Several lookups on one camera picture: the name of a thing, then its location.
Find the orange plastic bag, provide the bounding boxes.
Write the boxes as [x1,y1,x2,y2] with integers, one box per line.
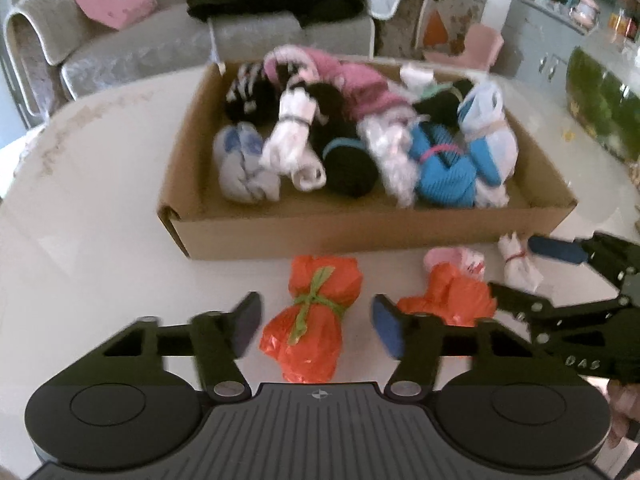
[395,262,497,329]
[259,254,364,384]

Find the brown cardboard box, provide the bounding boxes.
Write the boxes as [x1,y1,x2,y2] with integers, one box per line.
[157,60,578,261]

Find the small white bundle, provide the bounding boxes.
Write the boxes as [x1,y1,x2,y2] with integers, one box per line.
[497,231,544,289]

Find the floral wall poster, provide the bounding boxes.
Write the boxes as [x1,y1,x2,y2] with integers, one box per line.
[422,0,501,61]

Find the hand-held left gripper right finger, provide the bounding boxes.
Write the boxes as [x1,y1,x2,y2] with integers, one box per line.
[370,294,581,403]

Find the pink white dotted fluffy sock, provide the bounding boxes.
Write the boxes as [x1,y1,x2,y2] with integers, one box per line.
[264,45,346,88]

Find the person's right hand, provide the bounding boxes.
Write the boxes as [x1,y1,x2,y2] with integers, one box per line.
[606,379,640,453]

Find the glass fish bowl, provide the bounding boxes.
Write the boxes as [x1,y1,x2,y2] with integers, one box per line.
[566,45,640,163]

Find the grey sock bundle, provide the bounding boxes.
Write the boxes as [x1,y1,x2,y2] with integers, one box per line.
[214,122,281,204]

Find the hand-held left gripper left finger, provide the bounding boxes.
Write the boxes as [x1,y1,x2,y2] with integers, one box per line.
[55,291,262,403]

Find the black white striped sock bundle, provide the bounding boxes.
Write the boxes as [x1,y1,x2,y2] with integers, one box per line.
[225,62,281,121]

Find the white plastic roll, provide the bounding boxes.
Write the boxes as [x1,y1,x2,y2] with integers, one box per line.
[259,87,327,192]

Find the grey quilted sofa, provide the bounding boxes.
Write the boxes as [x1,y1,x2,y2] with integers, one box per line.
[5,0,376,116]

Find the pink plastic chair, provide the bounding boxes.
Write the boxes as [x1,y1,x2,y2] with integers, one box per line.
[425,25,505,72]

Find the grey cabinet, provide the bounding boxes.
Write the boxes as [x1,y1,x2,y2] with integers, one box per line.
[502,0,601,91]

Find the blue mesh sock bundle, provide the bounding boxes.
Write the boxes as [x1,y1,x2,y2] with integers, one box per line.
[412,124,482,207]

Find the white green sock bundle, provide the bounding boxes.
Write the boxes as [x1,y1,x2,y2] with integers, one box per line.
[399,61,443,101]

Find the white glossy desktop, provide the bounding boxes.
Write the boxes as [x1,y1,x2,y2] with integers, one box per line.
[0,62,640,461]

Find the clear plastic bag bundle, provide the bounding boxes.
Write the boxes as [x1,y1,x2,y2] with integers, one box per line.
[360,114,419,209]

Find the white blue sock bundle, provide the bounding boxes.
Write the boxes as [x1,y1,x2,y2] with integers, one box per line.
[456,81,519,196]

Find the pink white plastic bag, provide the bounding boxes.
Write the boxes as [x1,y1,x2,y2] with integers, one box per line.
[424,246,487,281]

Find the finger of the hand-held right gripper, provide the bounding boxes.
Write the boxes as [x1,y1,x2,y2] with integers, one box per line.
[487,280,632,330]
[527,232,640,286]

